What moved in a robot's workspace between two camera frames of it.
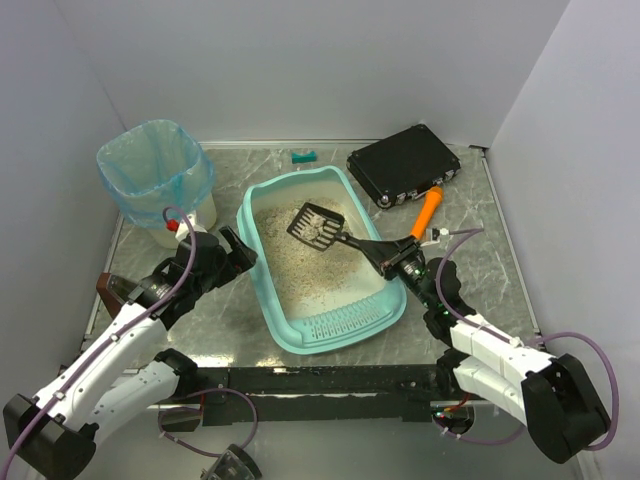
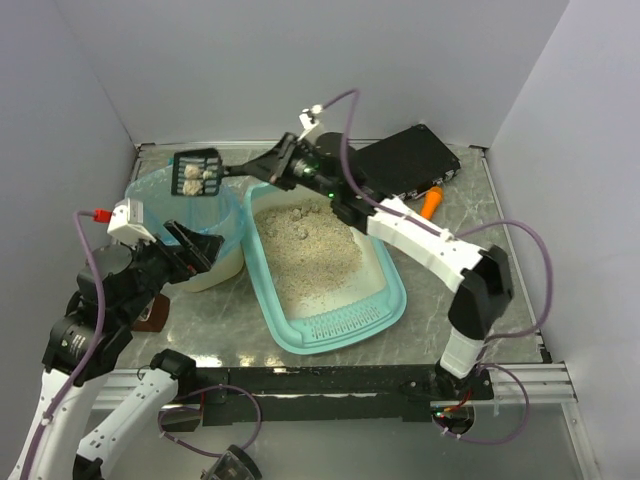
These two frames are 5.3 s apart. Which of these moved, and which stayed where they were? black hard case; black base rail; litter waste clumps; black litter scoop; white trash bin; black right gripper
Moved: black right gripper; white trash bin; litter waste clumps; black litter scoop
Stayed: black base rail; black hard case
